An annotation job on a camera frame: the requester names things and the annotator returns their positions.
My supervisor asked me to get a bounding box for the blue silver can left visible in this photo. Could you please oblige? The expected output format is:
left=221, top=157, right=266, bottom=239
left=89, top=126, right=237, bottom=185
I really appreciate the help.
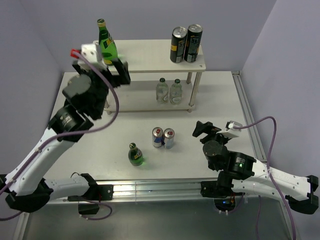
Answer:
left=152, top=127, right=164, bottom=148

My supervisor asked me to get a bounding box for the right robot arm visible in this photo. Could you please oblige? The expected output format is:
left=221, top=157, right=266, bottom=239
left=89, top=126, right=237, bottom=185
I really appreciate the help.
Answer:
left=192, top=121, right=319, bottom=215

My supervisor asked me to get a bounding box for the green perrier bottle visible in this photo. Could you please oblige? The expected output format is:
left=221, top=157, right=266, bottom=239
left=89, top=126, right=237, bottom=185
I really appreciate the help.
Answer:
left=128, top=142, right=144, bottom=167
left=97, top=18, right=118, bottom=66

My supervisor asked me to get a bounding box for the clear Chang bottle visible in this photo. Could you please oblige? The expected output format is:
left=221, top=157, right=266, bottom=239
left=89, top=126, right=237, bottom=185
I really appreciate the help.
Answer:
left=169, top=79, right=183, bottom=105
left=156, top=77, right=169, bottom=104

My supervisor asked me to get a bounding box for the green Perrier bottle front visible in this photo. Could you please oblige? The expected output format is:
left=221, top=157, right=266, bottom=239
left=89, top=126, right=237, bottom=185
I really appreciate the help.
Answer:
left=128, top=142, right=144, bottom=167

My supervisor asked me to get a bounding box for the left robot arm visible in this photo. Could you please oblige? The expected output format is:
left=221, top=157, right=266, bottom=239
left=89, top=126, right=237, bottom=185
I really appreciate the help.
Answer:
left=0, top=58, right=131, bottom=213

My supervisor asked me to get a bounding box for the black tall can right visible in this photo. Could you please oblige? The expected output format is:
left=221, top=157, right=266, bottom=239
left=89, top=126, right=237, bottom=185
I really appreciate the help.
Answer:
left=184, top=24, right=203, bottom=63

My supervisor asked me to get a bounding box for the black tall can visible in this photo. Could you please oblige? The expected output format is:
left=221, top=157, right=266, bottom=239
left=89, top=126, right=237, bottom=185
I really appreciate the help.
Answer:
left=184, top=24, right=203, bottom=63
left=170, top=26, right=188, bottom=63

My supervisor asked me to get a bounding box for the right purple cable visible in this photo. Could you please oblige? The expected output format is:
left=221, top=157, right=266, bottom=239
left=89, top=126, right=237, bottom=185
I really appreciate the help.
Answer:
left=232, top=116, right=297, bottom=240

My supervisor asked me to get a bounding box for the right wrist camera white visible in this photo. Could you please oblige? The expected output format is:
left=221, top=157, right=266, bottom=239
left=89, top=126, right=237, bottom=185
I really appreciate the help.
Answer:
left=217, top=120, right=243, bottom=139

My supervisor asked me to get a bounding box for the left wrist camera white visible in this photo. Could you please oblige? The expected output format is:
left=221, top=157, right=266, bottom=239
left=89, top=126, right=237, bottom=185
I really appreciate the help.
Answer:
left=70, top=43, right=105, bottom=70

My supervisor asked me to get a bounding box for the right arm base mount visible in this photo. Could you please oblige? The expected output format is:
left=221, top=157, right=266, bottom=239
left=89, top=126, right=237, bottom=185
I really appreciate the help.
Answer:
left=200, top=180, right=245, bottom=216

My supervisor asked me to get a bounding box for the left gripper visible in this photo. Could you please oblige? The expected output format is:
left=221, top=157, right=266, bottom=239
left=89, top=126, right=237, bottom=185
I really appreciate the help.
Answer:
left=72, top=56, right=129, bottom=116

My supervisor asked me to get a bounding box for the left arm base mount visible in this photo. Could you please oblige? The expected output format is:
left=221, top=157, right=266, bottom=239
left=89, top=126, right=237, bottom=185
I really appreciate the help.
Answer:
left=67, top=184, right=114, bottom=221

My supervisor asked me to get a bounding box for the silver can right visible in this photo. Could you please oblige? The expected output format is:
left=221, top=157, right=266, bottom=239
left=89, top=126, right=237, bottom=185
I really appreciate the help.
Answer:
left=163, top=128, right=175, bottom=149

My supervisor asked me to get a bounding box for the aluminium rail frame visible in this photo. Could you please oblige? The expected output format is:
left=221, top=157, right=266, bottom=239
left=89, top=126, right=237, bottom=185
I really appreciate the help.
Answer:
left=13, top=71, right=292, bottom=240

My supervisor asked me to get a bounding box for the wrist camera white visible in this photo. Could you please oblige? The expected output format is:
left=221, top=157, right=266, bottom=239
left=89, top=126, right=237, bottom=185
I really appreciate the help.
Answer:
left=217, top=120, right=243, bottom=139
left=70, top=43, right=105, bottom=70

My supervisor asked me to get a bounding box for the black tall can left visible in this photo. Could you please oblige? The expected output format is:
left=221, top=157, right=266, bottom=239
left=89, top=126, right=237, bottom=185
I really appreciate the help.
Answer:
left=170, top=26, right=188, bottom=63

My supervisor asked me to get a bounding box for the white two-tier shelf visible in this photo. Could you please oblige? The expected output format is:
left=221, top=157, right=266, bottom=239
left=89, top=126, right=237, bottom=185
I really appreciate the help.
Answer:
left=115, top=39, right=206, bottom=113

